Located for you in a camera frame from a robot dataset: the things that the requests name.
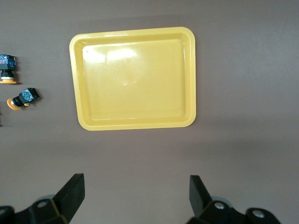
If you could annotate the yellow push button switch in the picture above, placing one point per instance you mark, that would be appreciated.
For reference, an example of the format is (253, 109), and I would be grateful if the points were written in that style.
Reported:
(25, 95)
(7, 67)

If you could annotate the brown table cover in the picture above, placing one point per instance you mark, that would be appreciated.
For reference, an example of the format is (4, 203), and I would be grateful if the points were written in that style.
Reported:
(149, 151)

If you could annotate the yellow plastic tray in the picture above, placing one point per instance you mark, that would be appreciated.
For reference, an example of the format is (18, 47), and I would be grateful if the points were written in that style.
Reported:
(135, 81)

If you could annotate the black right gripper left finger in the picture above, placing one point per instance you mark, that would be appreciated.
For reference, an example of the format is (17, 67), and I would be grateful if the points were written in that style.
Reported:
(70, 196)

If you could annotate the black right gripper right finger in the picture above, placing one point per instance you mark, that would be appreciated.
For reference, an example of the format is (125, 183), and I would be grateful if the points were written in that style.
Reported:
(198, 200)

